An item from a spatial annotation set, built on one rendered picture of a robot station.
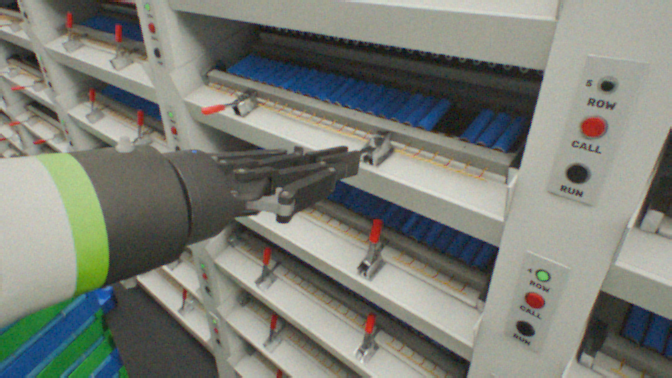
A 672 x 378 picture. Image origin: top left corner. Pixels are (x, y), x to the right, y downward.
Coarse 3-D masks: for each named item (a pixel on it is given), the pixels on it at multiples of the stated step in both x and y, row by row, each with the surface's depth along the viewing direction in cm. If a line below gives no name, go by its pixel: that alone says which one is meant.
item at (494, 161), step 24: (216, 72) 76; (264, 96) 68; (288, 96) 65; (336, 120) 60; (360, 120) 56; (384, 120) 55; (408, 144) 53; (432, 144) 50; (456, 144) 49; (480, 168) 48; (504, 168) 45
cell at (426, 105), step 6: (432, 96) 57; (426, 102) 57; (432, 102) 57; (420, 108) 56; (426, 108) 56; (414, 114) 55; (420, 114) 56; (426, 114) 56; (408, 120) 55; (414, 120) 55; (420, 120) 56; (414, 126) 55
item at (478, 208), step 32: (192, 64) 76; (224, 64) 79; (384, 64) 65; (416, 64) 61; (192, 96) 76; (224, 96) 74; (224, 128) 73; (256, 128) 65; (288, 128) 63; (320, 128) 61; (416, 160) 52; (384, 192) 53; (416, 192) 49; (448, 192) 47; (480, 192) 46; (512, 192) 40; (448, 224) 49; (480, 224) 45
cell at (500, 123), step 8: (504, 112) 52; (496, 120) 51; (504, 120) 51; (488, 128) 50; (496, 128) 50; (504, 128) 51; (480, 136) 50; (488, 136) 49; (496, 136) 50; (488, 144) 49
